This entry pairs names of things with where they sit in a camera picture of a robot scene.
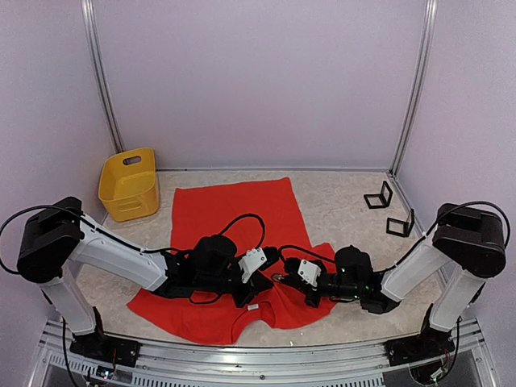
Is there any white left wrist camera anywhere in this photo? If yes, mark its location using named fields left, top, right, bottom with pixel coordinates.
left=239, top=247, right=279, bottom=284

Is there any aluminium corner post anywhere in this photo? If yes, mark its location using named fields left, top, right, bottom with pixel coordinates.
left=389, top=0, right=439, bottom=179
left=81, top=0, right=125, bottom=153

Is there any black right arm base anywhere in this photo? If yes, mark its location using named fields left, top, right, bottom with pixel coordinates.
left=384, top=331, right=456, bottom=366

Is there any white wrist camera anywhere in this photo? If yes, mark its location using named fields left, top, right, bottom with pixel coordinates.
left=284, top=258, right=323, bottom=289
left=239, top=247, right=279, bottom=284

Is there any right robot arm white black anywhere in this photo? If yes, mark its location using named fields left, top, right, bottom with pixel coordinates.
left=274, top=201, right=511, bottom=358

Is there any aluminium corner post left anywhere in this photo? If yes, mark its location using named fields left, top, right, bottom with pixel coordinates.
left=81, top=0, right=125, bottom=153

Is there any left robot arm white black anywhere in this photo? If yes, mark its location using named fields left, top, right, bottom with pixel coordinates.
left=1, top=197, right=280, bottom=359

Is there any yellow plastic basket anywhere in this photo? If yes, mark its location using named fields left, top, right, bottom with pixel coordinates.
left=98, top=148, right=160, bottom=223

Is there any black display case near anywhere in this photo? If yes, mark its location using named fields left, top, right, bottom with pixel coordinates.
left=386, top=209, right=415, bottom=238

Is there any black display case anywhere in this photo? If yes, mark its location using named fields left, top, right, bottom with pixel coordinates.
left=363, top=181, right=393, bottom=210
left=386, top=209, right=415, bottom=238

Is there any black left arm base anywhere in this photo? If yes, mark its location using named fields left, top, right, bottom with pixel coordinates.
left=70, top=334, right=142, bottom=368

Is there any aluminium front rail frame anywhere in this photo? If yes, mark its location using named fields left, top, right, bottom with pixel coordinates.
left=24, top=319, right=500, bottom=386

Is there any red t-shirt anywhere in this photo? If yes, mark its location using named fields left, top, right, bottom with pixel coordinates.
left=127, top=177, right=335, bottom=345

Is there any aluminium corner post right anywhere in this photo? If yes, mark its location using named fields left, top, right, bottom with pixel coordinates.
left=389, top=0, right=439, bottom=179

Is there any black display case far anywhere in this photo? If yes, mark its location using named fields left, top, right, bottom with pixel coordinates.
left=363, top=181, right=393, bottom=210

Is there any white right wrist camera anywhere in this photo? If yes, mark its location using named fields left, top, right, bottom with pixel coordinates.
left=284, top=258, right=323, bottom=289

